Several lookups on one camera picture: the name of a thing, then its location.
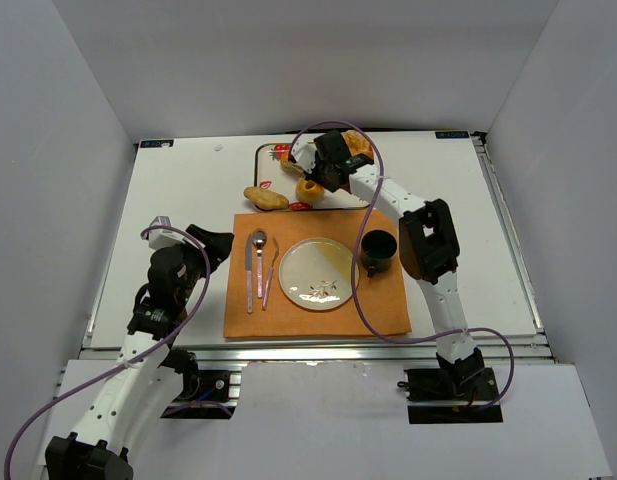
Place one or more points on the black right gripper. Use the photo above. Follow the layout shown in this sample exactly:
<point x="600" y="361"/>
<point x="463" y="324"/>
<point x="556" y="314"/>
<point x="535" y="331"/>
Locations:
<point x="325" y="177"/>

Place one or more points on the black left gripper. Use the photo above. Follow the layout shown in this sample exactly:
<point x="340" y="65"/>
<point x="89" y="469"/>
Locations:
<point x="199" y="245"/>

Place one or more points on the ring donut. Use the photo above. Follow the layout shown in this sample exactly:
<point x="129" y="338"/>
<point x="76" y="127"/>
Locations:
<point x="289" y="165"/>
<point x="308" y="191"/>

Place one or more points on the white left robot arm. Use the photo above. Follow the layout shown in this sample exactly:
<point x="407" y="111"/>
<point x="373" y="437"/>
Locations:
<point x="150" y="372"/>

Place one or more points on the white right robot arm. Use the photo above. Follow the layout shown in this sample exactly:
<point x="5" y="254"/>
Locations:
<point x="427" y="243"/>

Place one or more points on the oval bread roll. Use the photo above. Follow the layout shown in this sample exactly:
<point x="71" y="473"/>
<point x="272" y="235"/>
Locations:
<point x="265" y="199"/>

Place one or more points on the sugar-topped round pastry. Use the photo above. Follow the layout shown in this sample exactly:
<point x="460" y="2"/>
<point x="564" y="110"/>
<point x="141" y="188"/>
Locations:
<point x="357" y="144"/>

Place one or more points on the strawberry pattern tray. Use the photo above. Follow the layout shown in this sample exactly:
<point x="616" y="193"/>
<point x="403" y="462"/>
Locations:
<point x="271" y="175"/>

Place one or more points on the orange placemat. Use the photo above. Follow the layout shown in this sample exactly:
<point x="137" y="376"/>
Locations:
<point x="377" y="304"/>

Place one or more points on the dark green mug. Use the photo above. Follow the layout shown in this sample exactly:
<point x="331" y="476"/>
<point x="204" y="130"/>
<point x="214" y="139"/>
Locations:
<point x="377" y="251"/>

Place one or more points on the white beige ceramic plate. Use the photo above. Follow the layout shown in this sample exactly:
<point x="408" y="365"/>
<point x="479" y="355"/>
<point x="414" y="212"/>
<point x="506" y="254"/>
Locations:
<point x="317" y="274"/>

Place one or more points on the right blue label sticker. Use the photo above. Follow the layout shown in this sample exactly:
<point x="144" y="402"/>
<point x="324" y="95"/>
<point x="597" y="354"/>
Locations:
<point x="452" y="134"/>

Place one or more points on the blue label sticker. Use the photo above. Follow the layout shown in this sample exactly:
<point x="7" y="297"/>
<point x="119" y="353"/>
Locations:
<point x="452" y="134"/>
<point x="156" y="143"/>

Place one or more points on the left blue label sticker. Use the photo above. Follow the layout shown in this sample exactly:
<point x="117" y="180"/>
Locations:
<point x="156" y="143"/>

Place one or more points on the pink handled knife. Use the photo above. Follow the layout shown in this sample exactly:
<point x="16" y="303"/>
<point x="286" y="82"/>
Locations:
<point x="249" y="273"/>

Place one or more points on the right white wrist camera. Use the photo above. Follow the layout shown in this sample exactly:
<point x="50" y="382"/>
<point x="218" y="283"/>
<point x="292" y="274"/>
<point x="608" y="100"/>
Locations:
<point x="303" y="154"/>

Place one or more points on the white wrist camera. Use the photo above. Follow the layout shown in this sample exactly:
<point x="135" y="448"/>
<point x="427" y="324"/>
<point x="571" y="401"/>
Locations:
<point x="303" y="154"/>
<point x="161" y="238"/>

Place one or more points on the pink handled spoon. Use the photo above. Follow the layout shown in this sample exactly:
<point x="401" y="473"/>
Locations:
<point x="259" y="240"/>

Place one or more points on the pink handled fork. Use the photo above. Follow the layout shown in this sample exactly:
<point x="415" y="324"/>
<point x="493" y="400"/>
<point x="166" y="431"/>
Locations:
<point x="270" y="275"/>

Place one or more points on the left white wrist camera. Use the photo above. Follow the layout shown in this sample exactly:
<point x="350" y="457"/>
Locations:
<point x="161" y="238"/>

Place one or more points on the aluminium frame rail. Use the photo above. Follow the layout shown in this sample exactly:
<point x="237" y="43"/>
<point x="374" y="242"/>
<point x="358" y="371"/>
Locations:
<point x="527" y="352"/>

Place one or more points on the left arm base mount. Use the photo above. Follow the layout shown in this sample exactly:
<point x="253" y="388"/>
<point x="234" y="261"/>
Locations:
<point x="206" y="392"/>

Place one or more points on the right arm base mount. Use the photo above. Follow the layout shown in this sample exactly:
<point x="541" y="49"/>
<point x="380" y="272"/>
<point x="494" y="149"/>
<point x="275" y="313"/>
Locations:
<point x="432" y="400"/>

